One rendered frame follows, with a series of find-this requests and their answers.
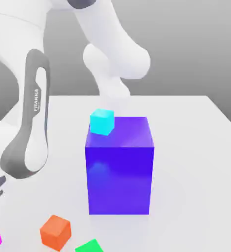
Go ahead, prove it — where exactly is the small orange cube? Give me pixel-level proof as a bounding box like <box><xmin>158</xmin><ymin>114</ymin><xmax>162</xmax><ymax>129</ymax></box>
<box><xmin>39</xmin><ymin>214</ymin><xmax>72</xmax><ymax>252</ymax></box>

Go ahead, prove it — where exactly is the small green cube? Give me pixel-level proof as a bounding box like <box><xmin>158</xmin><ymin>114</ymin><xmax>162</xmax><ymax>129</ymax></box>
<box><xmin>74</xmin><ymin>238</ymin><xmax>104</xmax><ymax>252</ymax></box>

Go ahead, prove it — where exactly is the small cyan cube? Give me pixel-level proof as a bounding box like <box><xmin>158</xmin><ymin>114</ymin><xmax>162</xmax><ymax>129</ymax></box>
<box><xmin>89</xmin><ymin>108</ymin><xmax>115</xmax><ymax>137</ymax></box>

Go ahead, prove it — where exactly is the large blue box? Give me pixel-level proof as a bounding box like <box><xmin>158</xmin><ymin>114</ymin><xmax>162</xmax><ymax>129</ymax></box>
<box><xmin>85</xmin><ymin>116</ymin><xmax>155</xmax><ymax>216</ymax></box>

